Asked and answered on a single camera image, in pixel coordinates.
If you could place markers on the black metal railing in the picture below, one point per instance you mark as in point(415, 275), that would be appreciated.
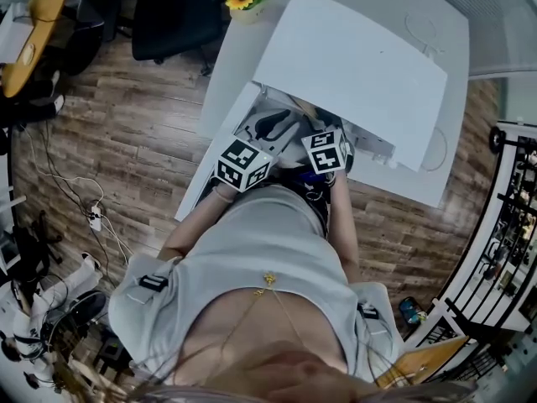
point(509, 142)

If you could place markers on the person's grey shirt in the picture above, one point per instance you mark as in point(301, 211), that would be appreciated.
point(260, 242)

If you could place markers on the round wooden table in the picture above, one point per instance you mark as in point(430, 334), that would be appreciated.
point(46, 2)

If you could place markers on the small round white dish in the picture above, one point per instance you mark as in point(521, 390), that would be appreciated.
point(29, 53)

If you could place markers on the white power strip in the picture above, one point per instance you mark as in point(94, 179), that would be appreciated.
point(96, 218)

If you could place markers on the black standing fan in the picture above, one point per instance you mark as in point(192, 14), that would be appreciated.
point(90, 307)

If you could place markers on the black chair base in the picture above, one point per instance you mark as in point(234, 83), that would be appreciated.
point(40, 242)

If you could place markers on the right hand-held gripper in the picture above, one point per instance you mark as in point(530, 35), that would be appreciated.
point(325, 153)

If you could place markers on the white flower pot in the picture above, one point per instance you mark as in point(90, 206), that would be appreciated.
point(247, 16)

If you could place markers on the small black stool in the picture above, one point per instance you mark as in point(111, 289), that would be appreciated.
point(110, 353)

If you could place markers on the wooden board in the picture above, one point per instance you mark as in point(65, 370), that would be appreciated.
point(423, 359)

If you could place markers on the black caster wheel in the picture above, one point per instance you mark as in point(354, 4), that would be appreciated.
point(497, 137)

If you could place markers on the person's black patterned trousers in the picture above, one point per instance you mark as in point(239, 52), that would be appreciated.
point(316, 202)

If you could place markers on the person's face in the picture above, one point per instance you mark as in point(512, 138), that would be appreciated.
point(302, 372)

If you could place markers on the person's left forearm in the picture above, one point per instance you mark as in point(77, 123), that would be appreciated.
point(197, 221)

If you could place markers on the white box appliance with lid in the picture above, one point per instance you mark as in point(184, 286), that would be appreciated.
point(348, 69)

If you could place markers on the person's right forearm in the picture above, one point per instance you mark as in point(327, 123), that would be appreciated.
point(346, 225)

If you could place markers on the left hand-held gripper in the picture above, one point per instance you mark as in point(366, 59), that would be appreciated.
point(243, 158)

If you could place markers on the colourful blue green bag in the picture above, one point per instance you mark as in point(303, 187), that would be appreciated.
point(411, 311)

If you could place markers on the black office chair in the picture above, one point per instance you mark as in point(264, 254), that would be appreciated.
point(84, 36)
point(172, 23)

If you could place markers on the person's bare chest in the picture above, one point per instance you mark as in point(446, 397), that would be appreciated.
point(260, 321)

